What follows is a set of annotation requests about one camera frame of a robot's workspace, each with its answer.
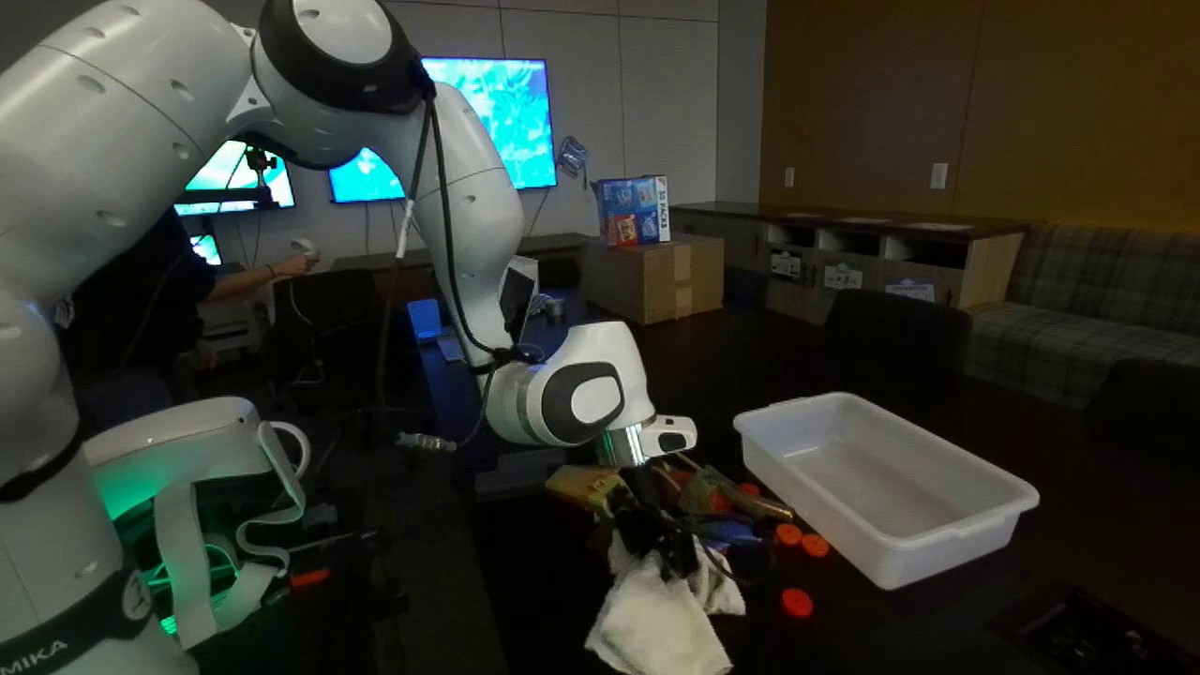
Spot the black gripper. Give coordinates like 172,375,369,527
599,415,699,555

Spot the green plush toy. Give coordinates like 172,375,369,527
684,464,793,519

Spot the white towel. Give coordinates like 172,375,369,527
585,539,748,675

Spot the red disc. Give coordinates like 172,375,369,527
782,589,815,618
803,532,834,559

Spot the brown plush toy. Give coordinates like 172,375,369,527
543,464,622,509

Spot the cardboard box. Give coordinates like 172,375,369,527
578,235,725,325

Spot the blue stand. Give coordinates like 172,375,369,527
407,297,477,440

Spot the clear plastic bin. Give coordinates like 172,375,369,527
734,392,1039,589

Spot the wooden cabinet shelf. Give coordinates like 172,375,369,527
673,204,1024,325

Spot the blue snack box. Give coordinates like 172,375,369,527
593,173,673,247

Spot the green plaid sofa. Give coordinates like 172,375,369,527
964,224,1200,410

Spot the seated person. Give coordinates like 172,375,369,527
55,210,318,433

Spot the wall monitor right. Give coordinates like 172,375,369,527
327,52,564,210

